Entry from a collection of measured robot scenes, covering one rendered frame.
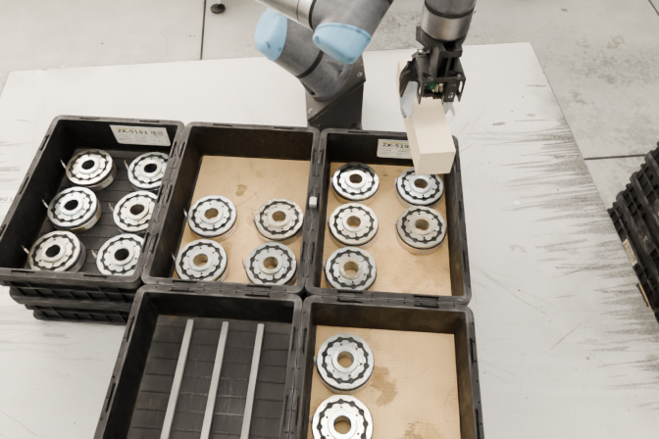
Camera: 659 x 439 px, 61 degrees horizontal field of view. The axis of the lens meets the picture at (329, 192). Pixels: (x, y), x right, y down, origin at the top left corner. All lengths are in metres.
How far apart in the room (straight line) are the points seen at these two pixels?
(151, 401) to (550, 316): 0.83
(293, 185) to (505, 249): 0.52
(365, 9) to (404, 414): 0.68
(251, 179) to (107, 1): 2.25
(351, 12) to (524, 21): 2.43
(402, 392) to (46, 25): 2.76
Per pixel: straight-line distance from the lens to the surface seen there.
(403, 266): 1.15
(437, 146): 0.97
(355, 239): 1.14
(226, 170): 1.30
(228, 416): 1.05
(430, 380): 1.07
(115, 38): 3.12
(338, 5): 0.83
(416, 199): 1.21
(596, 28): 3.29
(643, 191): 2.07
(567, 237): 1.44
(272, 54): 1.36
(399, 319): 1.05
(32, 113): 1.78
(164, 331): 1.13
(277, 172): 1.28
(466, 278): 1.05
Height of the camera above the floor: 1.84
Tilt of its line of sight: 54 degrees down
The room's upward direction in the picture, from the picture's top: straight up
